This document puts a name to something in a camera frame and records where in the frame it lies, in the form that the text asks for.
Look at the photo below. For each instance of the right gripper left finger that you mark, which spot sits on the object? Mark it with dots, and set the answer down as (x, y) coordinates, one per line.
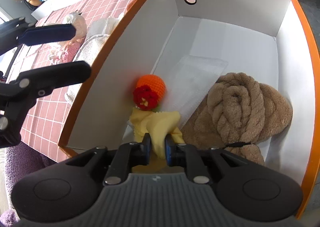
(126, 157)

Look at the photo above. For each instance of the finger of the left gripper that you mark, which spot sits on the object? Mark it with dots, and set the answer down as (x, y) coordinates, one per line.
(42, 81)
(47, 34)

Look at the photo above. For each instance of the pink white crochet pouch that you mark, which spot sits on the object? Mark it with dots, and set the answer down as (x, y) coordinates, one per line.
(64, 52)

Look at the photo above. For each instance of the white round washcloth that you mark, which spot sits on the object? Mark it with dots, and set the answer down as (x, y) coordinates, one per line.
(88, 53)

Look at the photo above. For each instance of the orange crochet fruit toy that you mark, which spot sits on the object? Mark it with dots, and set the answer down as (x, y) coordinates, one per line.
(149, 92)

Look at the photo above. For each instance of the yellow cloth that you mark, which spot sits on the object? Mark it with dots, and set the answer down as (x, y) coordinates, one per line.
(158, 125)

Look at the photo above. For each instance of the orange cardboard box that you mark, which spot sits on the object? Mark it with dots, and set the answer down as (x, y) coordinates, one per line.
(270, 40)

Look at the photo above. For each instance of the white plastic bag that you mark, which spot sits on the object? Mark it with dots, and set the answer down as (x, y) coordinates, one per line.
(78, 22)

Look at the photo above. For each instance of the pink checkered tablecloth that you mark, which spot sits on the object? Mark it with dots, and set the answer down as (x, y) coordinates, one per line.
(43, 125)

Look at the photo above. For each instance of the brown towel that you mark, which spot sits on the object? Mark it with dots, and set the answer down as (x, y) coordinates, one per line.
(236, 115)

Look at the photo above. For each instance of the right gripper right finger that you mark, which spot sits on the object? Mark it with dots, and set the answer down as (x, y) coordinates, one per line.
(187, 157)

